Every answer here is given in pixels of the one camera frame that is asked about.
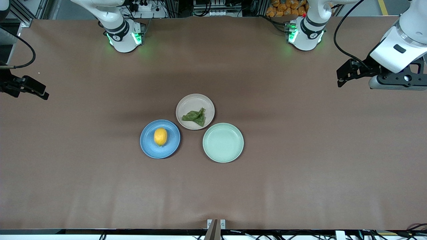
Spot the yellow lemon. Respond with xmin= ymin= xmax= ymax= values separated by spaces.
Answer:
xmin=154 ymin=128 xmax=168 ymax=146

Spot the pile of orange objects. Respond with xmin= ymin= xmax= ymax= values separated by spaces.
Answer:
xmin=266 ymin=0 xmax=309 ymax=17

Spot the black electronics rack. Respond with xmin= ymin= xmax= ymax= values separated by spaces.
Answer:
xmin=193 ymin=0 xmax=243 ymax=17

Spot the brown table covering sheet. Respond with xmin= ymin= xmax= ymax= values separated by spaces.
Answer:
xmin=0 ymin=16 xmax=427 ymax=230

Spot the white power strip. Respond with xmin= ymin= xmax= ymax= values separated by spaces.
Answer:
xmin=128 ymin=0 xmax=154 ymax=12

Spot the small metal mounting bracket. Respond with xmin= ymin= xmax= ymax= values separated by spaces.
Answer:
xmin=207 ymin=219 xmax=226 ymax=230

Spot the green lettuce leaf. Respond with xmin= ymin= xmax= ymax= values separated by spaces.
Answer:
xmin=181 ymin=107 xmax=206 ymax=127

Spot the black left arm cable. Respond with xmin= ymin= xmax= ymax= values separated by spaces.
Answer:
xmin=334 ymin=0 xmax=369 ymax=67

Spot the beige round plate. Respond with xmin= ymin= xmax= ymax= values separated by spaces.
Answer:
xmin=175 ymin=93 xmax=216 ymax=130

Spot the black base power cable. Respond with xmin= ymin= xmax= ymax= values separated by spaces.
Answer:
xmin=264 ymin=15 xmax=288 ymax=33

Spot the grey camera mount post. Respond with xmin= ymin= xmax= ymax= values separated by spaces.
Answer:
xmin=204 ymin=219 xmax=221 ymax=240

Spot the black table edge strip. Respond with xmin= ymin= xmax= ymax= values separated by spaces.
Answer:
xmin=0 ymin=229 xmax=427 ymax=236

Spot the pale green round plate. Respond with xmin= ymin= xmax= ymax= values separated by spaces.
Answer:
xmin=202 ymin=123 xmax=244 ymax=163

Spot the aluminium frame post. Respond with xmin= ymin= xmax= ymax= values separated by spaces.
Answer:
xmin=8 ymin=0 xmax=34 ymax=28
xmin=34 ymin=0 xmax=51 ymax=20

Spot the blue round plate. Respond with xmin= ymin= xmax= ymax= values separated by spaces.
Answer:
xmin=140 ymin=119 xmax=181 ymax=159

